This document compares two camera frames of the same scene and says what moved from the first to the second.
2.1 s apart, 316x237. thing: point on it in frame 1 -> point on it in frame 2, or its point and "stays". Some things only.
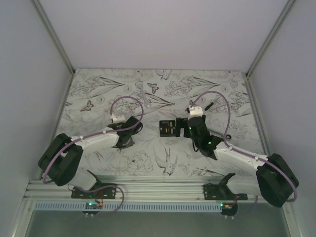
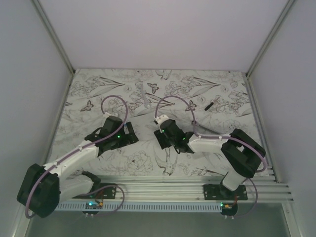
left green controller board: (93, 205) stays
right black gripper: (181, 123) -> (159, 137)
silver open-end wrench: (138, 85) stays
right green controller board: (229, 209) stays
